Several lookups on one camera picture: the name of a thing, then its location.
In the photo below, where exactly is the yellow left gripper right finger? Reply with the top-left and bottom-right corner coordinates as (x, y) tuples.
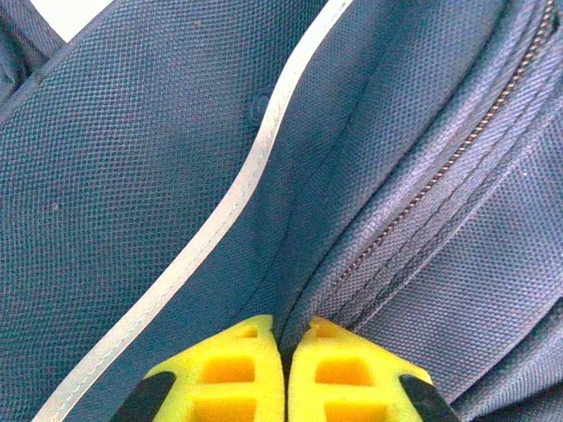
(288, 315), (458, 422)

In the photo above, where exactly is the navy blue backpack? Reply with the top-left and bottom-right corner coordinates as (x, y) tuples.
(0, 0), (563, 422)

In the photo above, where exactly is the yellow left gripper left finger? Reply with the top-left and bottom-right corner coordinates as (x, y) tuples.
(114, 314), (287, 422)

